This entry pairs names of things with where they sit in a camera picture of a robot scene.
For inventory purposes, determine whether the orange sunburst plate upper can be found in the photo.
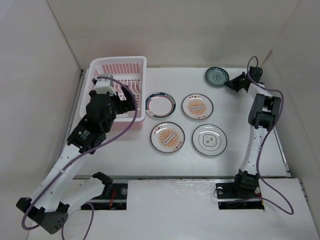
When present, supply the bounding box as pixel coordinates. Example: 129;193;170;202
181;93;214;121

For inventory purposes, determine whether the blue patterned small plate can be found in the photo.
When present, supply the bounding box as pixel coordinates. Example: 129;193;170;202
204;67;230;88

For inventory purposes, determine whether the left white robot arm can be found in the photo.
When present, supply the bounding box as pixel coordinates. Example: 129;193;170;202
16;84;138;235

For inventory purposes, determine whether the pink white dish rack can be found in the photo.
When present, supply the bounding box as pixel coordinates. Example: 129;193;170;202
79;56;147;130

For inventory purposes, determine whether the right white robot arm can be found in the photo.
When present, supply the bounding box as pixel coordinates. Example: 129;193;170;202
224;66;282;197

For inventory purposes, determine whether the white grey pattern plate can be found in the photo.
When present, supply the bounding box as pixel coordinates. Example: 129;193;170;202
192;124;228;157

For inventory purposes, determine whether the orange sunburst plate lower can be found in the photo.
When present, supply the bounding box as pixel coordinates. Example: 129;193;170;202
150;121;186;154

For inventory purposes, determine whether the orange sunburst plate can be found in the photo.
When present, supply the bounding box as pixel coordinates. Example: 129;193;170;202
150;121;186;154
181;93;214;121

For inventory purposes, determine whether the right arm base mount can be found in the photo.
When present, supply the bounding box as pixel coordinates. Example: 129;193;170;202
213;182;265;210

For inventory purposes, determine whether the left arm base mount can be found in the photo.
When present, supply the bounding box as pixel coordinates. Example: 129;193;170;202
88;182;128;211

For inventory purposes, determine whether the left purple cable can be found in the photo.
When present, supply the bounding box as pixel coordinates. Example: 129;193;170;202
21;77;138;240

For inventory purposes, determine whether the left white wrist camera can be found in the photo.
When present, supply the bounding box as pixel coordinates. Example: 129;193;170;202
92;73;117;96

